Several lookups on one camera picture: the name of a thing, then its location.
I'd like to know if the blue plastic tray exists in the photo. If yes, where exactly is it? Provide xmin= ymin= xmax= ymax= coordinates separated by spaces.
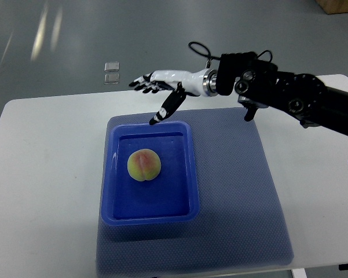
xmin=100 ymin=121 xmax=200 ymax=227

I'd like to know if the yellow pink peach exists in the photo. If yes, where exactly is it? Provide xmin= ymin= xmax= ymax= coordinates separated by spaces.
xmin=127 ymin=149 xmax=162 ymax=182

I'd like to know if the metal floor plate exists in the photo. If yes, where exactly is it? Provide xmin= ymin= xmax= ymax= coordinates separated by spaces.
xmin=104 ymin=73 xmax=120 ymax=85
xmin=104 ymin=61 xmax=119 ymax=72

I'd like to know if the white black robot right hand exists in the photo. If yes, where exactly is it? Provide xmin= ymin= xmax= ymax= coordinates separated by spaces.
xmin=129 ymin=69 xmax=218 ymax=125

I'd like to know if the blue grey fabric mat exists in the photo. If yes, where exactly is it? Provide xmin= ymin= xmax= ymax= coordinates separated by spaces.
xmin=96 ymin=108 xmax=294 ymax=277

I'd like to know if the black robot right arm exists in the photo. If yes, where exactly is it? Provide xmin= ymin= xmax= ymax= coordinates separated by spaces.
xmin=206 ymin=52 xmax=348 ymax=136

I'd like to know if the wooden box corner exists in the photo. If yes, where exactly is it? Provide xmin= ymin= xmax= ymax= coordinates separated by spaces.
xmin=316 ymin=0 xmax=348 ymax=14

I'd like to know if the lower metal floor plate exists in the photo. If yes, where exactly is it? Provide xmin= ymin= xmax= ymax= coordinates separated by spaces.
xmin=104 ymin=73 xmax=120 ymax=85

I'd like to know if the upper metal floor plate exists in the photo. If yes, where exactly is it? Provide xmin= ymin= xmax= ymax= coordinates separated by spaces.
xmin=104 ymin=61 xmax=119 ymax=72

